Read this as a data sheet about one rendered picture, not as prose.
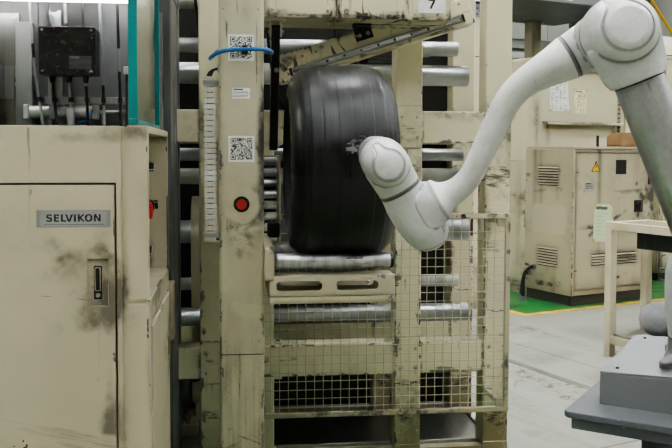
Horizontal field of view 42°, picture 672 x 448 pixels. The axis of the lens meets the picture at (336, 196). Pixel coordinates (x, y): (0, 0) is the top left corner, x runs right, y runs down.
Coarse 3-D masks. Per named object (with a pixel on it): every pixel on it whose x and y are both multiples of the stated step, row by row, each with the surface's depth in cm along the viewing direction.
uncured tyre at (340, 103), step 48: (288, 96) 256; (336, 96) 243; (384, 96) 245; (288, 144) 283; (336, 144) 237; (288, 192) 282; (336, 192) 238; (288, 240) 269; (336, 240) 248; (384, 240) 252
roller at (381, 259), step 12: (372, 252) 254; (384, 252) 255; (276, 264) 250; (288, 264) 250; (300, 264) 250; (312, 264) 250; (324, 264) 251; (336, 264) 251; (348, 264) 252; (360, 264) 252; (372, 264) 253; (384, 264) 253
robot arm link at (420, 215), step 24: (552, 48) 193; (528, 72) 194; (552, 72) 192; (576, 72) 192; (504, 96) 195; (528, 96) 196; (504, 120) 197; (480, 144) 199; (480, 168) 200; (408, 192) 200; (432, 192) 200; (456, 192) 201; (408, 216) 200; (432, 216) 200; (408, 240) 205; (432, 240) 203
